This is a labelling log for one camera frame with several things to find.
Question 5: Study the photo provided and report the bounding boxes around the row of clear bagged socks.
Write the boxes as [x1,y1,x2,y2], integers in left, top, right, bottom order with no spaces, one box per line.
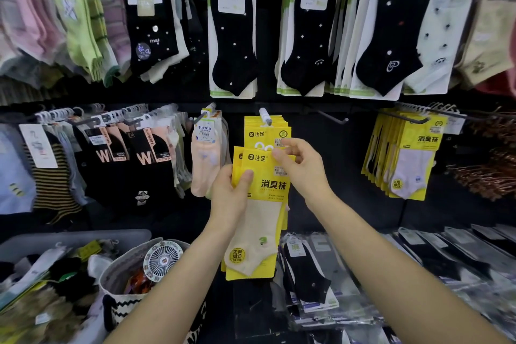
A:
[278,225,516,344]

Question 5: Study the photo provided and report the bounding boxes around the bunch yellow sock packets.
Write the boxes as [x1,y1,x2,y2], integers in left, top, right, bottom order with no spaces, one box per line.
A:
[361,110,449,202]
[243,115,292,152]

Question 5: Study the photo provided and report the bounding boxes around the white handheld fan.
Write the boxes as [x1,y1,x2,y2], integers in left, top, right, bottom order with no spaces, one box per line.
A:
[143,241,184,283]

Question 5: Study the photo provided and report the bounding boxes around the black dotted sock white card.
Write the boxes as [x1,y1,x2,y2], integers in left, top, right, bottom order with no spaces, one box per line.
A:
[206,0,259,99]

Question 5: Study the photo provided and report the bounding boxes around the person's right forearm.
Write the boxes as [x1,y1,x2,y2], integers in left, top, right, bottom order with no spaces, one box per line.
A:
[310,190,508,344]

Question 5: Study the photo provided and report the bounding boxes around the beige sock pack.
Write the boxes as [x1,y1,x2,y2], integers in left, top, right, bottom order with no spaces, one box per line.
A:
[455,0,516,89]

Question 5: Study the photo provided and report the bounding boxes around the yellow hooked sock packet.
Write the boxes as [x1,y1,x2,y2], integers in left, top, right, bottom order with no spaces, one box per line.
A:
[224,140,297,281]
[220,142,245,272]

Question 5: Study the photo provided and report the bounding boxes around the cream dotted sock pack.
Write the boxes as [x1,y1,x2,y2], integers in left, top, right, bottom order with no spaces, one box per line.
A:
[403,0,484,95]

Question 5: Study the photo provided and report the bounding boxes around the black dotted tall socks bunch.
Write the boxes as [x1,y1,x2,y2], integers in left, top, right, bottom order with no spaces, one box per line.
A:
[125,0,190,84]

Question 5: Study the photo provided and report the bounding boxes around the row black socks peach cuffs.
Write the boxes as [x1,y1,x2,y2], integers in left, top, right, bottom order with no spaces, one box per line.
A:
[36,104,190,211]

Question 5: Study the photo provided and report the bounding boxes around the row of pastel hanging socks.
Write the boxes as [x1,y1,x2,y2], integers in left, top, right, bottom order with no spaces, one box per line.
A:
[0,0,132,87]

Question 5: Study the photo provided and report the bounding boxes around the black white zigzag tote bag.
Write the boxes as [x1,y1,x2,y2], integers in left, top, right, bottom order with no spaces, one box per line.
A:
[98,238,206,344]

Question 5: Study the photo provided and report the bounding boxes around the person's left hand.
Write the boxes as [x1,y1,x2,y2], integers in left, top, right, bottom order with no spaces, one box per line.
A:
[209,164,255,235]

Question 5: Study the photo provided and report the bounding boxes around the row black socks white cards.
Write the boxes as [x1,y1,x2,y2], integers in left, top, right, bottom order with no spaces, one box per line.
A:
[276,0,438,102]

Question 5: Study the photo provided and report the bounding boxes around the bunch of striped socks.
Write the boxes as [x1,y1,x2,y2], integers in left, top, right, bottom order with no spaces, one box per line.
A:
[0,113,83,226]

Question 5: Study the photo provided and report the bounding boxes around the person's right hand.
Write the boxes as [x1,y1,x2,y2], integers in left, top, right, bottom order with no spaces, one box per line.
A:
[272,138,338,211]

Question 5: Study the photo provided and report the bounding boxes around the heap of copper hangers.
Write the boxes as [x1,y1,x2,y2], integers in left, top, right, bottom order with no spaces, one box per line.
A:
[447,113,516,202]

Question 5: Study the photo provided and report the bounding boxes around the bunch of pastel sock packs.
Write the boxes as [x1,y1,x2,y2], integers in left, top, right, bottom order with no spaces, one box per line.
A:
[190,105,231,198]

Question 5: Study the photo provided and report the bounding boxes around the white plastic bin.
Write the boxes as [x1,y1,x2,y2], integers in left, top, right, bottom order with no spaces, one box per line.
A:
[0,228,152,344]

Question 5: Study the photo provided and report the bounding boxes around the person's left forearm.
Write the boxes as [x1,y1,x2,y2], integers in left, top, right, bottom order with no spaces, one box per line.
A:
[103,223,239,344]

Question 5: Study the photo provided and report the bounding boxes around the clear price tag holder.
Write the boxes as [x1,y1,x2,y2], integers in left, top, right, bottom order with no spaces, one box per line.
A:
[443,113,467,135]

